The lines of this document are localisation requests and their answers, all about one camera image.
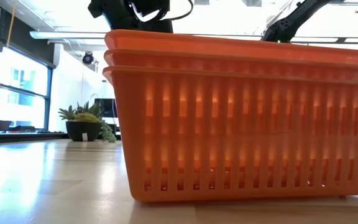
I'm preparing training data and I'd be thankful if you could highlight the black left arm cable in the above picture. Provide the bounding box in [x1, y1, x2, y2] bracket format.
[129, 0, 195, 23]

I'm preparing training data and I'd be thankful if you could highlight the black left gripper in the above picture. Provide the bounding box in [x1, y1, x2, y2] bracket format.
[87, 0, 174, 34]

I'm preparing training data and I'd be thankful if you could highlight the succulent plant in black pot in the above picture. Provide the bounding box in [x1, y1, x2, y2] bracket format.
[57, 101, 117, 144]

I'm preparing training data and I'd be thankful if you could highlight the black computer monitor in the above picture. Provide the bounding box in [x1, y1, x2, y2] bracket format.
[94, 98, 118, 118]

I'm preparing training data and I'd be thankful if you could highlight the black aluminium table frame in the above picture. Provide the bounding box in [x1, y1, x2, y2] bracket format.
[0, 130, 70, 146]

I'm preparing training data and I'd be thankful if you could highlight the yellow hanging cable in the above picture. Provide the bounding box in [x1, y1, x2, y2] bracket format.
[6, 0, 17, 48]

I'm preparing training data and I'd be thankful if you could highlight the long white light bar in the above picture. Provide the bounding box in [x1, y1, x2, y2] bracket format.
[29, 30, 358, 44]

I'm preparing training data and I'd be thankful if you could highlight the dark window frame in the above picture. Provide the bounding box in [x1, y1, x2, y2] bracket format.
[0, 34, 57, 133]

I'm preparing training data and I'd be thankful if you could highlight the orange slotted plastic basket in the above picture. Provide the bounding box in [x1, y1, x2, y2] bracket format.
[102, 65, 358, 203]
[104, 29, 358, 68]
[103, 49, 358, 83]

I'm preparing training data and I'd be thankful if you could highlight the black security camera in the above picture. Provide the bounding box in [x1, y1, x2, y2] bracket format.
[81, 51, 99, 66]

